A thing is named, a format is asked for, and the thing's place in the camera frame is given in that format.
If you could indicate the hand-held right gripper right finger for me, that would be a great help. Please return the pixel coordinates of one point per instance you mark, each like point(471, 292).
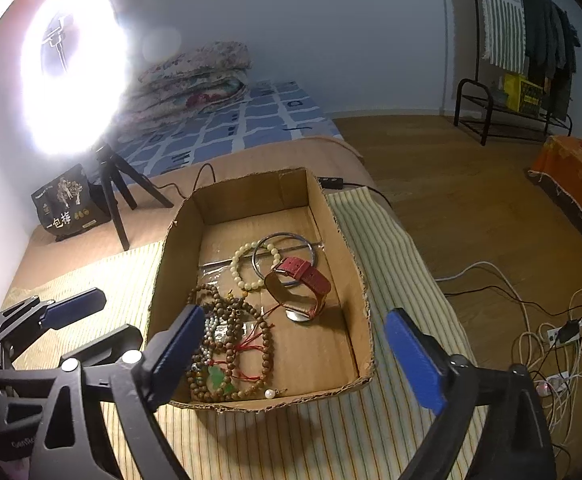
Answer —
point(416, 360)

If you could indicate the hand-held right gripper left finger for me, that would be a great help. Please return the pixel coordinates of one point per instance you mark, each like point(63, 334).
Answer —
point(181, 345)

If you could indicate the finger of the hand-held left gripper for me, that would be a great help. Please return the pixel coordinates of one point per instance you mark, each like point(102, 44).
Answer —
point(76, 306)
point(116, 340)

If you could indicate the white pearl pendant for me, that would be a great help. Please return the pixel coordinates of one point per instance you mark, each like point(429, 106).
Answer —
point(270, 394)

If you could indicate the silver metal bangle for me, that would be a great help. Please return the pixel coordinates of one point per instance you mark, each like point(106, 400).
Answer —
point(291, 234)

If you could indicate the cardboard box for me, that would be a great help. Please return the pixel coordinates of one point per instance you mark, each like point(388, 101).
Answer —
point(291, 190)

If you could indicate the striped woven mat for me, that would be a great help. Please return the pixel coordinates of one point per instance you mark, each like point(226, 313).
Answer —
point(396, 270)

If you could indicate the black printed snack bag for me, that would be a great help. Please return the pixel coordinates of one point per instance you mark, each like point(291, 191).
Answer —
point(71, 200)

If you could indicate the black tripod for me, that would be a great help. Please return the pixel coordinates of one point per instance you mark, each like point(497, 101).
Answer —
point(112, 195)

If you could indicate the white power strip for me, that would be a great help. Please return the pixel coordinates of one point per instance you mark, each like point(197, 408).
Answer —
point(552, 335)
point(551, 382)

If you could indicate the black power adapter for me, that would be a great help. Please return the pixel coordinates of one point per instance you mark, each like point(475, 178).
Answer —
point(570, 331)

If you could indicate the tan bed cover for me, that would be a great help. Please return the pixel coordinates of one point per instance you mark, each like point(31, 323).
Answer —
point(251, 157)

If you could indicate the blue checked bedsheet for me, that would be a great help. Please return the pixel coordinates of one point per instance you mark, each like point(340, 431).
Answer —
point(251, 120)

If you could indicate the orange cloth covered furniture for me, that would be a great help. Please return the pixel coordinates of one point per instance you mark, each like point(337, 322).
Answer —
point(566, 165)

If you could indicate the folded floral quilt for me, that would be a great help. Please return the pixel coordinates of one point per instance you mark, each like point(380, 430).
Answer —
point(196, 77)

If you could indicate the black metal clothes rack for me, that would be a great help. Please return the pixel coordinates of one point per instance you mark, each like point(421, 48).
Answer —
point(475, 81)

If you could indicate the yellow plastic crate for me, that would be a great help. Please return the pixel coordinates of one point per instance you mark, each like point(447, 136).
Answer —
point(521, 91)

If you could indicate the dark hanging garment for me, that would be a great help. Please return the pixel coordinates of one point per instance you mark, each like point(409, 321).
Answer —
point(563, 85)

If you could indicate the striped hanging towel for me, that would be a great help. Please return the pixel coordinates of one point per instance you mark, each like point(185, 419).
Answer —
point(503, 30)

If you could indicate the grey knit sweater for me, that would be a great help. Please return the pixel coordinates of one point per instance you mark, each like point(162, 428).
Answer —
point(538, 25)

